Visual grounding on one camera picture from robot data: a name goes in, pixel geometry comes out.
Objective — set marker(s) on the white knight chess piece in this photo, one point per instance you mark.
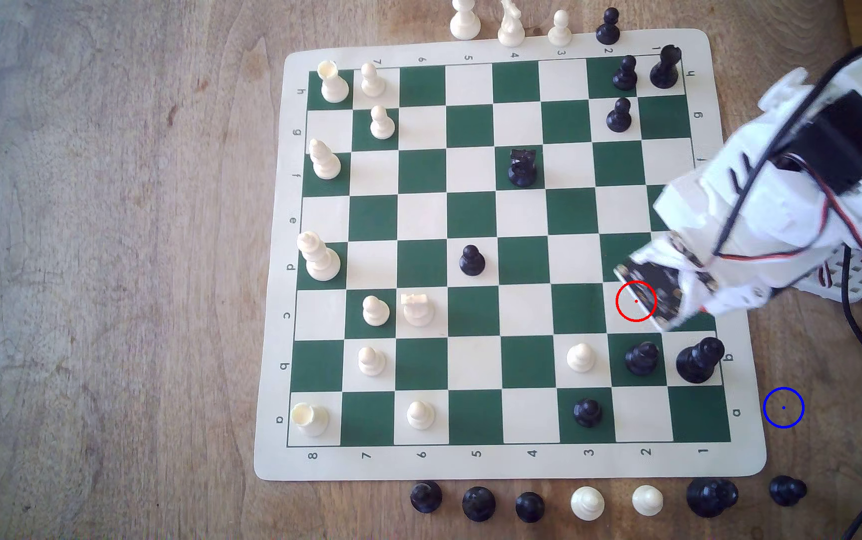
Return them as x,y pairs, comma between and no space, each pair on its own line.
510,31

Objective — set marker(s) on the black king chess piece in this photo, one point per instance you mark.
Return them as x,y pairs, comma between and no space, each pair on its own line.
697,364

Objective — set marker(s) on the white rook chess piece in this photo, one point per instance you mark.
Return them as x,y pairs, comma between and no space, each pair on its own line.
418,311
335,88
312,420

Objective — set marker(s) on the taped camera circuit board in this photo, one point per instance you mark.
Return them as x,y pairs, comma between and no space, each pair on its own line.
652,289

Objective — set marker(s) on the black queen chess piece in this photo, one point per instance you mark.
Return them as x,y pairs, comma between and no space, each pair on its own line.
709,498

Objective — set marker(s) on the white queen left column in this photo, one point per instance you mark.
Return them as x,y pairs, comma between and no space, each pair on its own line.
322,262

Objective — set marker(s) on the black knight chess piece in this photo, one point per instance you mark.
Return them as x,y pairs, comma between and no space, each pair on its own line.
522,171

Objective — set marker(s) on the black pawn lower right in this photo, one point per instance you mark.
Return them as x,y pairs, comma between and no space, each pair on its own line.
640,361

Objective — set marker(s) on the white pawn chess piece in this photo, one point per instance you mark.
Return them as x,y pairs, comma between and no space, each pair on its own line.
376,312
371,362
421,416
647,501
382,126
587,504
373,84
581,359
560,34

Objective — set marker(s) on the black rook chess piece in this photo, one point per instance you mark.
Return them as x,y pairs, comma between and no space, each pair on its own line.
663,71

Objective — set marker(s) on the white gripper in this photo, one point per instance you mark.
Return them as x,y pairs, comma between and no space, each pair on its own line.
730,302

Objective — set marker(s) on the green and cream chess mat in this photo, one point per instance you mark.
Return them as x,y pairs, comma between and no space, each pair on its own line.
524,311

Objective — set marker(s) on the white bishop chess piece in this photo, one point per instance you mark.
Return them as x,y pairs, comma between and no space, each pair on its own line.
465,26
326,165

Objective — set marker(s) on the black pawn chess piece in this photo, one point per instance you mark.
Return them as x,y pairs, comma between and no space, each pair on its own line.
588,413
472,262
530,508
608,31
787,491
479,505
426,498
625,76
618,118

